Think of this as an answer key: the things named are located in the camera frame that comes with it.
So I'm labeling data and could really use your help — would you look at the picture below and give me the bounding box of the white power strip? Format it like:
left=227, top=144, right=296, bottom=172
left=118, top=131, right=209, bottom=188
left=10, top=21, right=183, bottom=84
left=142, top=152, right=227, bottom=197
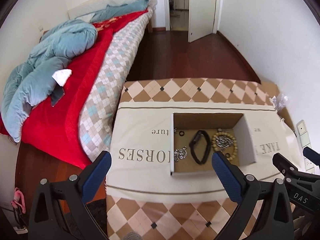
left=296, top=120, right=315, bottom=174

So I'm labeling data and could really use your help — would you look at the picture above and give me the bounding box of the thick silver chain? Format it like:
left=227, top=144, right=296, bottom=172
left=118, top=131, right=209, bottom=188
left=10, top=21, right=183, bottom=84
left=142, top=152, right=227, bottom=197
left=215, top=133, right=234, bottom=151

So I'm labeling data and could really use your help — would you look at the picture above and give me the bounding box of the dark phone on bed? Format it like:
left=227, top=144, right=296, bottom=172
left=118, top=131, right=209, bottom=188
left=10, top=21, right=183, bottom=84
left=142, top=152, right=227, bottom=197
left=50, top=85, right=65, bottom=107

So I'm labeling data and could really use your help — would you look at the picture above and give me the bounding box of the white door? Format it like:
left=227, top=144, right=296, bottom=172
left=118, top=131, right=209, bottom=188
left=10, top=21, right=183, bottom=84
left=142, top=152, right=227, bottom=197
left=188, top=0, right=216, bottom=43

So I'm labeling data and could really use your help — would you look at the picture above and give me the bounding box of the beige checkered tablecloth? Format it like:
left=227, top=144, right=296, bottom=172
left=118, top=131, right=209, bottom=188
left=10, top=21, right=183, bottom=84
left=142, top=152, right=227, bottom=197
left=106, top=78, right=305, bottom=239

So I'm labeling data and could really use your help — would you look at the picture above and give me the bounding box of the pink hanger object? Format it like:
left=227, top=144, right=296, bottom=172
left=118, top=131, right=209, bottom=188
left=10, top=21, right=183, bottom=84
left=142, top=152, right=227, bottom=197
left=11, top=187, right=26, bottom=213

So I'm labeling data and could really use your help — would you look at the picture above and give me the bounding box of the white cardboard box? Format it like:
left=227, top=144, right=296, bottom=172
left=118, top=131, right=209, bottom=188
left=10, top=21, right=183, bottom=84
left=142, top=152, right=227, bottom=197
left=170, top=113, right=257, bottom=176

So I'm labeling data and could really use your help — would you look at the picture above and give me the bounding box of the blue quilt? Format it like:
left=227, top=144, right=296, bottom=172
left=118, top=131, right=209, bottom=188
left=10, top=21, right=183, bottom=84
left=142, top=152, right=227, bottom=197
left=0, top=0, right=150, bottom=143

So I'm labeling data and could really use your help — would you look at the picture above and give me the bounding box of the checkered bed sheet mattress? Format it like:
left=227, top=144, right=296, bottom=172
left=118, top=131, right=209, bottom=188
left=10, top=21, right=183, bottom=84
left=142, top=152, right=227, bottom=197
left=79, top=7, right=153, bottom=161

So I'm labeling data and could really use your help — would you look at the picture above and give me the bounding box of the black smart watch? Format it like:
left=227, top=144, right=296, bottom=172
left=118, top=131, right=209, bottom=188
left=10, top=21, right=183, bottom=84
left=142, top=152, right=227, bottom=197
left=189, top=130, right=211, bottom=165

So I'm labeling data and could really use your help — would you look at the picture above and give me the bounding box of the red blanket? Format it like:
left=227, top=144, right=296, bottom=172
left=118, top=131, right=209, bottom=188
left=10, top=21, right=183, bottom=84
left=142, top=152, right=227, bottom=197
left=0, top=10, right=148, bottom=170

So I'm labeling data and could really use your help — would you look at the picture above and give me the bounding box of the silver pendant necklace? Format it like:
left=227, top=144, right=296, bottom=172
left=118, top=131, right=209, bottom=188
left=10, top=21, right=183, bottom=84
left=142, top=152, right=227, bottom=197
left=173, top=146, right=188, bottom=163

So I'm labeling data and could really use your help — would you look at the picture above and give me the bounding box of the wooden bead bracelet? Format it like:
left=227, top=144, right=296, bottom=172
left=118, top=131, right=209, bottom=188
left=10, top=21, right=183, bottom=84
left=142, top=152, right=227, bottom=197
left=211, top=128, right=239, bottom=161

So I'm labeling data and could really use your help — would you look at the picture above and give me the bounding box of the white paper on bed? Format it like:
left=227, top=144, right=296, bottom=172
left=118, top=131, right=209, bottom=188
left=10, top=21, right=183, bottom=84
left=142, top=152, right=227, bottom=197
left=52, top=69, right=72, bottom=87

